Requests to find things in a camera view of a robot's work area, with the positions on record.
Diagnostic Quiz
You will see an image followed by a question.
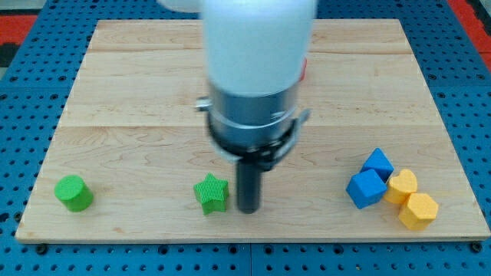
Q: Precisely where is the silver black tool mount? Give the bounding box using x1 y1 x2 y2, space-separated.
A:
196 84 311 171

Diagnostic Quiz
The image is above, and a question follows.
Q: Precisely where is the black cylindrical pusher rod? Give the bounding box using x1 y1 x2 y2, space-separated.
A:
236 161 262 214

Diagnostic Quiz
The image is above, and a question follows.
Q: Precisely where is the green star block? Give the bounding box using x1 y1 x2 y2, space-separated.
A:
193 173 229 215

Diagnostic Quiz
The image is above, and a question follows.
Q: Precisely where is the red block behind arm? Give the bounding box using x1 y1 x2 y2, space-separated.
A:
298 58 308 81

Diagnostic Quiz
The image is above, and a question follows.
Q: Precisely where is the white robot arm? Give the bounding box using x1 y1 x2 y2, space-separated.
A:
158 0 318 214

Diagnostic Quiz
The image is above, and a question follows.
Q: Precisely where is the blue cube block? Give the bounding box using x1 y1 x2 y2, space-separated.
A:
346 169 387 209

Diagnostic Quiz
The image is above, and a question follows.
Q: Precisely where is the blue diamond block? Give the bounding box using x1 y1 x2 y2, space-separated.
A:
360 148 394 182

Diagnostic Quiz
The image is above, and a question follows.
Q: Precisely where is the wooden board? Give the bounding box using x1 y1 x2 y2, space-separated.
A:
15 19 490 244

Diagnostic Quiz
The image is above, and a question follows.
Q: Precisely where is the yellow heart block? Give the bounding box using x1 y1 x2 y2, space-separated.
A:
383 169 418 205

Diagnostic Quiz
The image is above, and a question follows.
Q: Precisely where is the yellow hexagon block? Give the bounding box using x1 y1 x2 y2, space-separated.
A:
398 193 439 231

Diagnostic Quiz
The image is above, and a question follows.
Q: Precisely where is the green cylinder block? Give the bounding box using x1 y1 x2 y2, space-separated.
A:
54 175 94 212

